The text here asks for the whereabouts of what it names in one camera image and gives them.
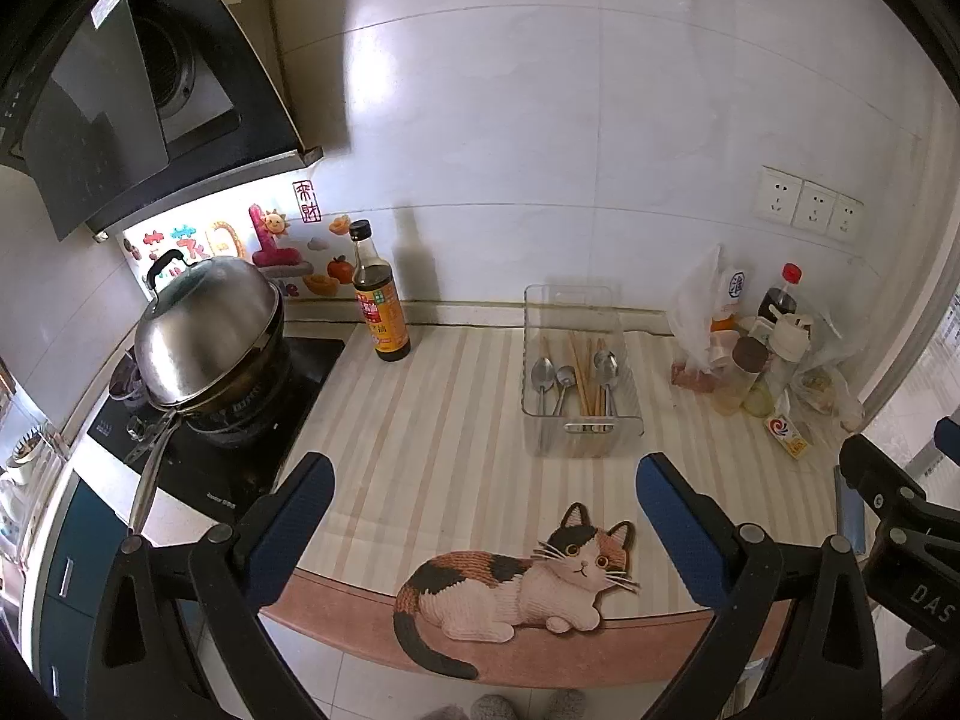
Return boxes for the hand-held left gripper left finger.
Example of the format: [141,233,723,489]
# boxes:
[71,452,336,720]

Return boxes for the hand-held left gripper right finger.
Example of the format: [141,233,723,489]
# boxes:
[636,452,882,720]

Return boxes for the clear plastic utensil container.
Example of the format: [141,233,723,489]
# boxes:
[521,283,646,458]

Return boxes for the round bowl steel spoon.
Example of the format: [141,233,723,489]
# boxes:
[598,356,622,418]

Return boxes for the medium oval steel spoon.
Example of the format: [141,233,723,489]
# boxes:
[530,358,555,416]

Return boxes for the grey flat bar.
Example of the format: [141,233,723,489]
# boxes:
[834,469,865,541]

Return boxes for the small yellow seasoning packet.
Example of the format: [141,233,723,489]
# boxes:
[763,397,812,460]

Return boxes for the crumpled clear plastic bag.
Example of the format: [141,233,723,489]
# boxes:
[791,315,865,432]

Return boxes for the black gas stove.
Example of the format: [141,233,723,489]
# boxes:
[86,337,347,526]

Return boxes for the striped countertop cover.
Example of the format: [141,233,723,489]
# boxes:
[259,315,845,691]

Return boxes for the white capped bottle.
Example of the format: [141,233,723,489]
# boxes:
[771,311,815,361]

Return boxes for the cat shaped mat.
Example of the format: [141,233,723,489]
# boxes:
[393,502,641,681]

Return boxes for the dark sauce bottle red cap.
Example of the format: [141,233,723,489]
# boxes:
[756,262,803,327]

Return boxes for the teal cabinet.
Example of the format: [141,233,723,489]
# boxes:
[34,476,207,698]

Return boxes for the clear plastic bag with meat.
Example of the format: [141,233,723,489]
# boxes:
[667,244,732,395]

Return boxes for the steel wok lid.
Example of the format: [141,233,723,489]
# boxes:
[133,255,284,407]

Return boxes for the soy sauce bottle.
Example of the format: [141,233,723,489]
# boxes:
[350,220,412,362]

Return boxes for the bottle with white label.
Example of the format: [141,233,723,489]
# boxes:
[712,268,753,338]

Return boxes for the black range hood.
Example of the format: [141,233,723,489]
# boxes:
[0,0,323,241]

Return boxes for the wok with long handle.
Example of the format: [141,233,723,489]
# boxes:
[126,315,290,537]

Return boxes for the white wall socket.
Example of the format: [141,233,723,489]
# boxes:
[793,180,838,235]
[829,193,865,242]
[754,165,801,226]

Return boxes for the colourful wall stickers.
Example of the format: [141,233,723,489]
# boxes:
[120,180,376,301]

